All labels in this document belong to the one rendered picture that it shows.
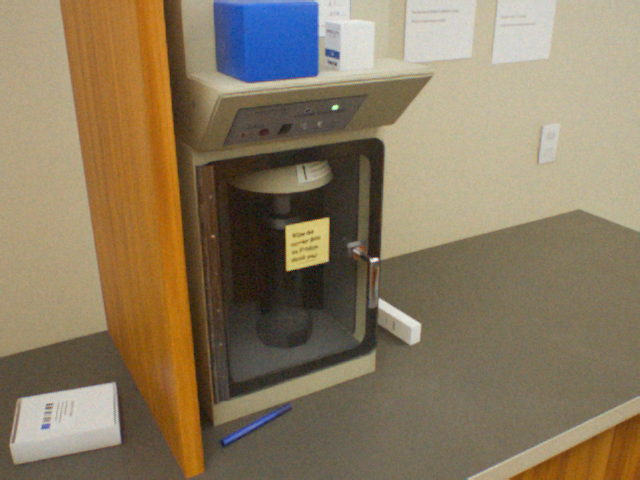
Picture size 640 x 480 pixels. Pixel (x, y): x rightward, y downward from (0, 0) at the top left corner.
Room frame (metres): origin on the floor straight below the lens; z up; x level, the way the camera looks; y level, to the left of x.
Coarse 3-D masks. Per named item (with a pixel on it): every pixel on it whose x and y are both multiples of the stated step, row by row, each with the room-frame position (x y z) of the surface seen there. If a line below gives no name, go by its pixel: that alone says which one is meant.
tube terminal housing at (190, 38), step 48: (192, 0) 0.87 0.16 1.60; (384, 0) 1.01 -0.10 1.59; (192, 48) 0.87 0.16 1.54; (384, 48) 1.02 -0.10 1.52; (288, 144) 0.93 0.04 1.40; (192, 192) 0.87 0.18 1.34; (192, 240) 0.89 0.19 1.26; (192, 288) 0.90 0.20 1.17; (288, 384) 0.93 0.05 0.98; (336, 384) 0.98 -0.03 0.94
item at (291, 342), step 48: (336, 144) 0.96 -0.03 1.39; (240, 192) 0.88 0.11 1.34; (288, 192) 0.92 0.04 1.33; (336, 192) 0.96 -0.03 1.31; (240, 240) 0.88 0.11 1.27; (336, 240) 0.96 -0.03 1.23; (240, 288) 0.88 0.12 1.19; (288, 288) 0.92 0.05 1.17; (336, 288) 0.96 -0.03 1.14; (240, 336) 0.88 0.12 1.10; (288, 336) 0.92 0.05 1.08; (336, 336) 0.96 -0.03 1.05; (240, 384) 0.87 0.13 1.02
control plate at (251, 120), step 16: (240, 112) 0.80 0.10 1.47; (256, 112) 0.81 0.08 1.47; (272, 112) 0.83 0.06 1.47; (288, 112) 0.84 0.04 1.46; (304, 112) 0.86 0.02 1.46; (320, 112) 0.88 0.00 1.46; (336, 112) 0.89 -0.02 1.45; (352, 112) 0.91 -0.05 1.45; (240, 128) 0.83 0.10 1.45; (256, 128) 0.84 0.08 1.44; (272, 128) 0.86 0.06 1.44; (320, 128) 0.91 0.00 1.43; (336, 128) 0.93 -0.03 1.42; (224, 144) 0.84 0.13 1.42
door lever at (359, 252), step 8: (360, 248) 0.98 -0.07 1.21; (360, 256) 0.97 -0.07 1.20; (368, 256) 0.95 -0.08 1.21; (368, 264) 0.94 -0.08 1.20; (376, 264) 0.94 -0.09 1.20; (368, 272) 0.94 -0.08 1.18; (376, 272) 0.94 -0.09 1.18; (368, 280) 0.94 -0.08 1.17; (376, 280) 0.94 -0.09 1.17; (368, 288) 0.94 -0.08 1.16; (376, 288) 0.94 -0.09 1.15; (368, 296) 0.94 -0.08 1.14; (376, 296) 0.94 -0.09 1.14; (368, 304) 0.94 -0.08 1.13; (376, 304) 0.94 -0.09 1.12
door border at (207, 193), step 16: (208, 176) 0.86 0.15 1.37; (208, 192) 0.86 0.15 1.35; (208, 208) 0.86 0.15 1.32; (208, 224) 0.86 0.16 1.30; (208, 240) 0.85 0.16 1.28; (208, 256) 0.85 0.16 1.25; (208, 288) 0.85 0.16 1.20; (208, 320) 0.85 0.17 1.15; (224, 336) 0.86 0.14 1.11; (224, 352) 0.86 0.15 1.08; (224, 368) 0.86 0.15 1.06; (224, 384) 0.86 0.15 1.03; (224, 400) 0.86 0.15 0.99
